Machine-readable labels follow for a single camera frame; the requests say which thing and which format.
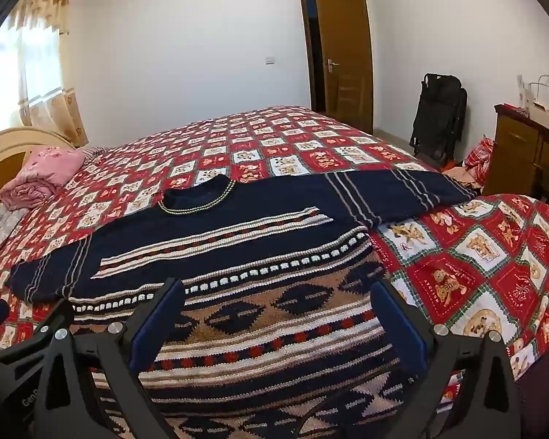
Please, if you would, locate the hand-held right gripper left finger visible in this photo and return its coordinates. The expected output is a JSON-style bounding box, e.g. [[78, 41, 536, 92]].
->
[[32, 278, 185, 439]]

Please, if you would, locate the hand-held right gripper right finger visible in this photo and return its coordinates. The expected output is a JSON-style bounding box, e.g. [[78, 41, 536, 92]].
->
[[370, 278, 534, 439]]

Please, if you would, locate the navy patterned knit sweater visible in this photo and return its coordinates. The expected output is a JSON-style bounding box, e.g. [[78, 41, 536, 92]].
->
[[9, 167, 479, 439]]

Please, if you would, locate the cream wooden headboard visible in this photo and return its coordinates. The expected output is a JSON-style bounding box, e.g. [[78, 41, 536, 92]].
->
[[0, 128, 76, 234]]

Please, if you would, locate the pink folded blanket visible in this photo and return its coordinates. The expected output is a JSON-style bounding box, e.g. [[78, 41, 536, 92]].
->
[[0, 145, 87, 211]]

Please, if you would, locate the orange pink cloth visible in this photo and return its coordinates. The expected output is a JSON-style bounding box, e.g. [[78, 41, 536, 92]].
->
[[441, 160, 480, 189]]

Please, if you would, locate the red plaid cloth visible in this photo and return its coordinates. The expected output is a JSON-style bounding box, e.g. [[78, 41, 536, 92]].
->
[[462, 136, 495, 184]]

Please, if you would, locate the striped pillow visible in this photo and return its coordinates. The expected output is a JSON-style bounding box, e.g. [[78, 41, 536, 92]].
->
[[75, 145, 115, 162]]

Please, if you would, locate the brown wooden cabinet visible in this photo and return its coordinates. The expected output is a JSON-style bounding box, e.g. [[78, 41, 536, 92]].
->
[[482, 104, 549, 213]]

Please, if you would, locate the red printed bedspread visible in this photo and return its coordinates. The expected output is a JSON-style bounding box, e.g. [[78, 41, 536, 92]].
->
[[0, 105, 549, 405]]

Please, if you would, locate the beige patterned curtain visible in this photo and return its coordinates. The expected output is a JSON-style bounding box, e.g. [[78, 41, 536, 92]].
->
[[4, 0, 90, 147]]

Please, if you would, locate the white paper bag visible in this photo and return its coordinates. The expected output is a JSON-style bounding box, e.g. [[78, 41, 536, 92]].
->
[[517, 73, 549, 137]]

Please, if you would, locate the brown wooden door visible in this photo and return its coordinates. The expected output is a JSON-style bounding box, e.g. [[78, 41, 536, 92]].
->
[[313, 0, 374, 134]]

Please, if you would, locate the dark door frame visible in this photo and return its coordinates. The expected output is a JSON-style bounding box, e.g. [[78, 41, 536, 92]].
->
[[298, 0, 325, 110]]

